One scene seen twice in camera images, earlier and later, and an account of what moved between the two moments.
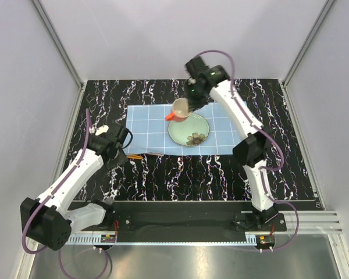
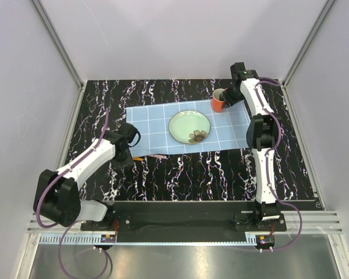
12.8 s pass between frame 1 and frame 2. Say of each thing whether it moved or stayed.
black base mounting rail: stayed
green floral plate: stayed
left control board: stayed
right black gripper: moved
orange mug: moved
